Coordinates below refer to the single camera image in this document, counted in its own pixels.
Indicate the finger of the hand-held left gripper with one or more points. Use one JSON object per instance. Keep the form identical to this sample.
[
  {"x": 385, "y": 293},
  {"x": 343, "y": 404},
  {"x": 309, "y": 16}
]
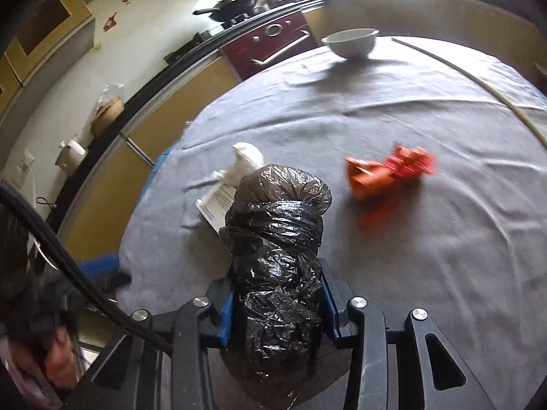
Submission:
[
  {"x": 100, "y": 267},
  {"x": 117, "y": 281}
]

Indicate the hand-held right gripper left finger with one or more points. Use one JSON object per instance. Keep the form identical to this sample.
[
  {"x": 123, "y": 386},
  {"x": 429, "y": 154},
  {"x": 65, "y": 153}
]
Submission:
[{"x": 226, "y": 320}]

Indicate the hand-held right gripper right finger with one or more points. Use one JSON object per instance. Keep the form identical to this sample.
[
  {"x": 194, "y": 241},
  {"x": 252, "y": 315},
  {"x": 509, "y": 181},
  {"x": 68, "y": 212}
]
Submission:
[{"x": 328, "y": 307}]

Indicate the black plastic bag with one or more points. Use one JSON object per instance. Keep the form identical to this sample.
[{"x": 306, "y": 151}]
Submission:
[{"x": 277, "y": 264}]

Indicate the white paper leaflet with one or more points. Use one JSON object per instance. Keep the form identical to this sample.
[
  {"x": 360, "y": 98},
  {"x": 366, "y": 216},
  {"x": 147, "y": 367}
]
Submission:
[{"x": 216, "y": 205}]

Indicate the white tissue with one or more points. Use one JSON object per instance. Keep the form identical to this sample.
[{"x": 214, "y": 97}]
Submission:
[{"x": 245, "y": 162}]

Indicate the red plastic packet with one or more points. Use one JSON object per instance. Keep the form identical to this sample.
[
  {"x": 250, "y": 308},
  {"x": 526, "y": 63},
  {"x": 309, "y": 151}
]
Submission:
[{"x": 412, "y": 164}]

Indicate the person's left hand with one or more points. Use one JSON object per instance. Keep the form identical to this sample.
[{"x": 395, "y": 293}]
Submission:
[{"x": 63, "y": 358}]

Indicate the grey tablecloth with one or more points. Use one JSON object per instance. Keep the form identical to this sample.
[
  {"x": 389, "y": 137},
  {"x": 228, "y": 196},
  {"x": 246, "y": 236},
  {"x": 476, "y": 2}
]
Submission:
[{"x": 406, "y": 264}]

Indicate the white electric kettle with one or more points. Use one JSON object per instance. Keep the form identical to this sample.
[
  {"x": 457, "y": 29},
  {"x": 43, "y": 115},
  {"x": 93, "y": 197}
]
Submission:
[{"x": 70, "y": 156}]

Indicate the blue table cover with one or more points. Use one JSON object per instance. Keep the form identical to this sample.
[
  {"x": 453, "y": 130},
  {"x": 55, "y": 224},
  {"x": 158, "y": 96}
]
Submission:
[{"x": 164, "y": 160}]

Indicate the brown clay pot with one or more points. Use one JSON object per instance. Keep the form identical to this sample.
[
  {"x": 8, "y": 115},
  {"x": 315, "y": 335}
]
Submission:
[{"x": 107, "y": 113}]

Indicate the black gas stove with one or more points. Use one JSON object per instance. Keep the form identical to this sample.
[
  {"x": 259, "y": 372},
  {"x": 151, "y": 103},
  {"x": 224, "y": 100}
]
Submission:
[{"x": 205, "y": 38}]

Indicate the white bowl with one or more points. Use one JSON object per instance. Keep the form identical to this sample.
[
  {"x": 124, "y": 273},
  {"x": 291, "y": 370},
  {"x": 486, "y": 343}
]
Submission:
[{"x": 350, "y": 42}]

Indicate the maroon oven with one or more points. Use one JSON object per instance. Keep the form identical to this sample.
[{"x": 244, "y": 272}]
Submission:
[{"x": 265, "y": 47}]

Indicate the long wooden stick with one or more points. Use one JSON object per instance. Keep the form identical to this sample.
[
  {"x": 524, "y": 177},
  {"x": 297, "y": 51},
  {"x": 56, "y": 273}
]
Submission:
[{"x": 491, "y": 87}]

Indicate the black wok with lid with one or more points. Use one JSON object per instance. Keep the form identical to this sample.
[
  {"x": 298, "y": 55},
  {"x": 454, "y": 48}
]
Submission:
[{"x": 233, "y": 4}]

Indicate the wall socket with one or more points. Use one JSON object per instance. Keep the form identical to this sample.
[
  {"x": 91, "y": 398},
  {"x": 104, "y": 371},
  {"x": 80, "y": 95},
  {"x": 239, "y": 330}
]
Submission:
[{"x": 25, "y": 164}]

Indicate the framed yellow wall cabinet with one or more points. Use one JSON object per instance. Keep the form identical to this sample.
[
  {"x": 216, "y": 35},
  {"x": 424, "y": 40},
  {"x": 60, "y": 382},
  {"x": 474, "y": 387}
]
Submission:
[{"x": 47, "y": 38}]

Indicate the red wall sticker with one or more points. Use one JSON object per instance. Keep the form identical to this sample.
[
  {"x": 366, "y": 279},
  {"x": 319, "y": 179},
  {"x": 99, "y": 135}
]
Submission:
[{"x": 110, "y": 22}]

